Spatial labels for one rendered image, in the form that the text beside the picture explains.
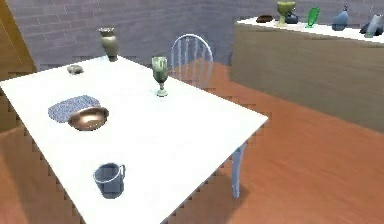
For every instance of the brown metal bowl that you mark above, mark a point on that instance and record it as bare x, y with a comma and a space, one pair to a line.
88, 119

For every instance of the tan kitchen counter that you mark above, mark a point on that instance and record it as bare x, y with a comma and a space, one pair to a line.
300, 73

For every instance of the dark brown bowl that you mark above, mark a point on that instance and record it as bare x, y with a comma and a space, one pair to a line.
264, 19

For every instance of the white dining table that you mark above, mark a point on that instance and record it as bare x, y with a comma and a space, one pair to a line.
160, 133

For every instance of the green glass goblet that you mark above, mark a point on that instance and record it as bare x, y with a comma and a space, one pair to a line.
160, 71

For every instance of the white spindle-back chair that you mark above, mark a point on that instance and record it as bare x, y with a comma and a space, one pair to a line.
191, 58

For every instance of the olive ceramic vase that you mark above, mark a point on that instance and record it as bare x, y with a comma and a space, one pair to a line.
109, 43

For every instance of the blue grey mug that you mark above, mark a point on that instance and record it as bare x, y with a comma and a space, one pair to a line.
109, 181

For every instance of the blue woven cloth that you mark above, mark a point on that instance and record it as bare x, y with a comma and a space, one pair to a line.
68, 106

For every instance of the small grey lump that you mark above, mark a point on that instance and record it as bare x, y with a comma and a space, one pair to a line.
75, 69

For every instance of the dark blue round pot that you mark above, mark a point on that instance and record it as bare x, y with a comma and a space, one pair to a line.
292, 18

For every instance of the olive green goblet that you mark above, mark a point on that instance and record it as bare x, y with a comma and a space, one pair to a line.
285, 10

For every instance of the green glass bottle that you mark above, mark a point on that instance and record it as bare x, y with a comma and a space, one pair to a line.
312, 16

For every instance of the blue grey jug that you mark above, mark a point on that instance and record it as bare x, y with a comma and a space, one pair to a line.
340, 20

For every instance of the orange brown wooden door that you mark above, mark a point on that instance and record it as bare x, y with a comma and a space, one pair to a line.
13, 43

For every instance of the dark blue grey pan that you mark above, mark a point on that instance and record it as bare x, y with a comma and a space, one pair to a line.
366, 28

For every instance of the pale grey green bottle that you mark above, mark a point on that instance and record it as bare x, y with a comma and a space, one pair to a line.
374, 25

